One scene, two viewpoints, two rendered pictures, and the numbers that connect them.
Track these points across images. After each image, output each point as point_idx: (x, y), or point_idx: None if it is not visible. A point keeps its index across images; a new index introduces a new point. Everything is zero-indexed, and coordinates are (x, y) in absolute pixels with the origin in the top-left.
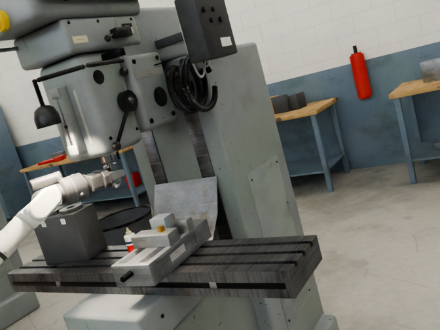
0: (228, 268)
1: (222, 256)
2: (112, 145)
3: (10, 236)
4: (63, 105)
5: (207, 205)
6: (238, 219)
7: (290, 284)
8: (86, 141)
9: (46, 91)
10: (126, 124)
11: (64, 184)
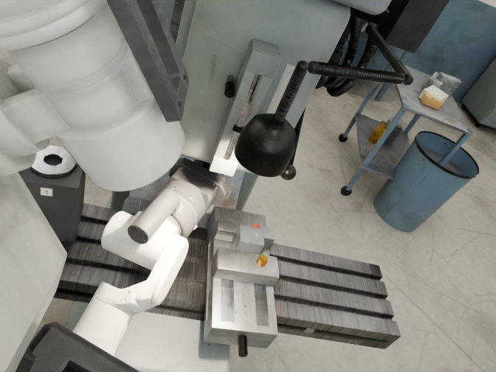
0: (333, 317)
1: (307, 288)
2: (288, 173)
3: (112, 353)
4: (266, 93)
5: None
6: (247, 184)
7: (392, 342)
8: None
9: (212, 21)
10: None
11: (187, 221)
